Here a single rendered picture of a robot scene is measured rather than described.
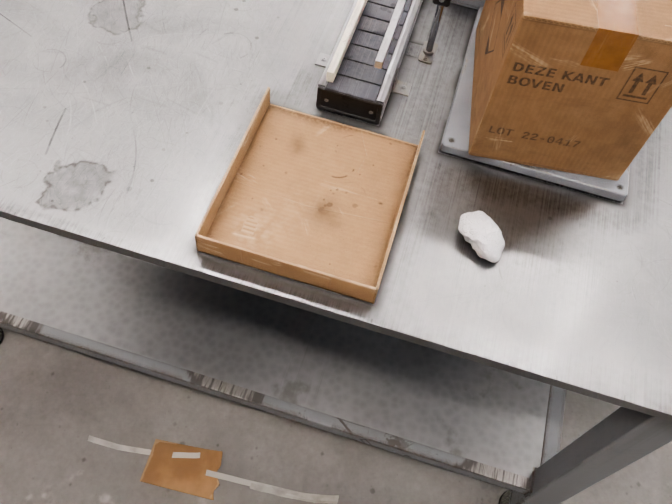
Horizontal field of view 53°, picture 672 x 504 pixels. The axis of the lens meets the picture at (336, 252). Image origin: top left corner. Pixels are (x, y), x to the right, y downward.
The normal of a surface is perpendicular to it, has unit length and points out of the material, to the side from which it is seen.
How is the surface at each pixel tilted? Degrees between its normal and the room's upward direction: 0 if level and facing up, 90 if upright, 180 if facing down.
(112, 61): 0
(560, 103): 90
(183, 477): 1
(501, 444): 1
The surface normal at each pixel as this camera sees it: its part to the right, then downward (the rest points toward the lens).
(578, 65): -0.15, 0.83
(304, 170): 0.09, -0.52
